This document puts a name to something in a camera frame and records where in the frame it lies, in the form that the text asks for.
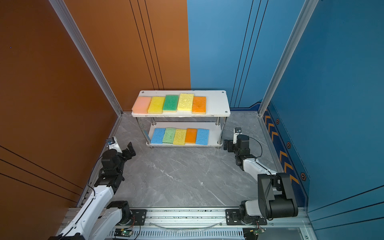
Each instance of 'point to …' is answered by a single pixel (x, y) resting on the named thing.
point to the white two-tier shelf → (216, 130)
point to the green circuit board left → (121, 232)
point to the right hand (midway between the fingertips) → (232, 139)
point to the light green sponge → (169, 135)
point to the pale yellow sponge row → (180, 137)
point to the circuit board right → (251, 233)
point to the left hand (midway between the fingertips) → (122, 144)
